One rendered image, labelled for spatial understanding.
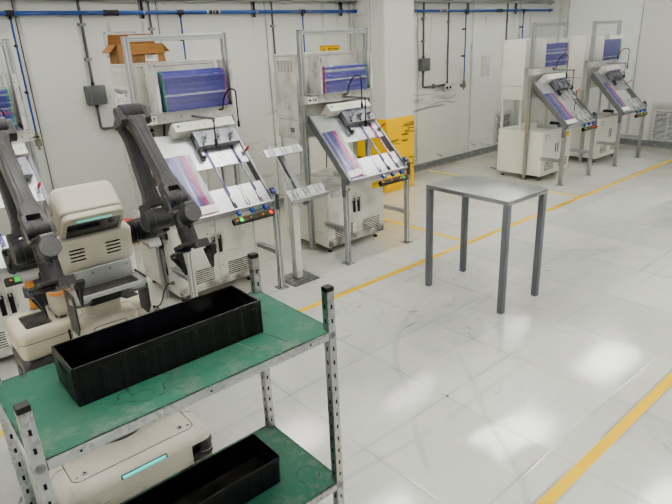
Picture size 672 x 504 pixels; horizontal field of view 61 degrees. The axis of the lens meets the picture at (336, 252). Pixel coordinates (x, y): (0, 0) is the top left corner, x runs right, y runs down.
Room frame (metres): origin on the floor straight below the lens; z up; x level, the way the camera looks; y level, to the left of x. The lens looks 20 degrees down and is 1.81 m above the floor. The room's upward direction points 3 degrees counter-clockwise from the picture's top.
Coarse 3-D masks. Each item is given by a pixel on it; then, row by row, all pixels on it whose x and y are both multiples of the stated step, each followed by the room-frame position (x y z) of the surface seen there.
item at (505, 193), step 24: (432, 192) 4.01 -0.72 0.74; (456, 192) 3.80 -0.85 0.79; (480, 192) 3.73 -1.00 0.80; (504, 192) 3.71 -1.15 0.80; (528, 192) 3.68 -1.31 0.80; (432, 216) 4.01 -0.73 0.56; (504, 216) 3.49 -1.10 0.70; (432, 240) 4.01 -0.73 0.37; (504, 240) 3.48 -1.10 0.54; (432, 264) 4.02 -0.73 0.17; (504, 264) 3.47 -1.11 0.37; (504, 288) 3.49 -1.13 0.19; (504, 312) 3.50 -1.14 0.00
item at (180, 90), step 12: (168, 72) 4.14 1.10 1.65; (180, 72) 4.17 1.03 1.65; (192, 72) 4.23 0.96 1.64; (204, 72) 4.29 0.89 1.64; (216, 72) 4.35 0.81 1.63; (168, 84) 4.10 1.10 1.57; (180, 84) 4.16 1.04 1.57; (192, 84) 4.22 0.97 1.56; (204, 84) 4.28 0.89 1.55; (216, 84) 4.34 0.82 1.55; (168, 96) 4.09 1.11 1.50; (180, 96) 4.15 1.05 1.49; (192, 96) 4.21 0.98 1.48; (204, 96) 4.27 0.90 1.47; (216, 96) 4.33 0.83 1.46; (168, 108) 4.09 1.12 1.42; (180, 108) 4.14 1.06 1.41; (192, 108) 4.20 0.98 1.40
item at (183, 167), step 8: (168, 160) 3.93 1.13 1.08; (176, 160) 3.96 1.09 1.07; (184, 160) 3.99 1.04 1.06; (192, 160) 4.02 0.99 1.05; (176, 168) 3.91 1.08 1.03; (184, 168) 3.94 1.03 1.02; (192, 168) 3.97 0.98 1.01; (176, 176) 3.86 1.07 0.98; (184, 176) 3.89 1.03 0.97; (192, 176) 3.92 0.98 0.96; (200, 176) 3.95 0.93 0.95; (184, 184) 3.84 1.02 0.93; (192, 184) 3.86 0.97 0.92; (200, 184) 3.89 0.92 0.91; (192, 192) 3.81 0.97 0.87; (200, 192) 3.84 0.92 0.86; (208, 192) 3.87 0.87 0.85; (200, 200) 3.79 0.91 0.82; (208, 200) 3.82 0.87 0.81; (208, 208) 3.77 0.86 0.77; (216, 208) 3.80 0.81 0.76
